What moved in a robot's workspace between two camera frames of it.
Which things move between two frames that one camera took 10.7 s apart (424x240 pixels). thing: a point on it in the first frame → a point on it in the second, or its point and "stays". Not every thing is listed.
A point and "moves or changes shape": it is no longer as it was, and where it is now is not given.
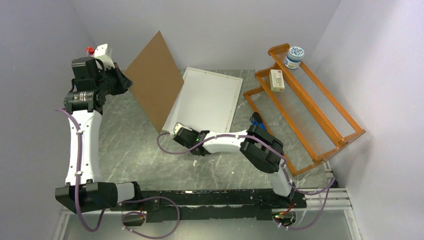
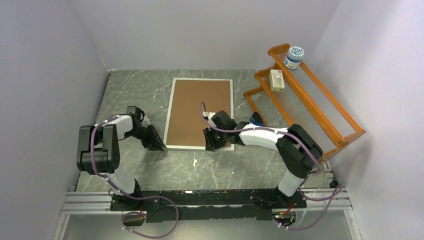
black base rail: (167, 206) stays
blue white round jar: (294, 57) stays
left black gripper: (124, 83) → (154, 142)
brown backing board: (156, 79) → (186, 125)
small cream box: (276, 80) stays
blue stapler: (256, 119) stays
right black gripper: (194, 131) → (211, 144)
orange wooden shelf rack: (307, 125) stays
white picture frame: (207, 101) moves or changes shape
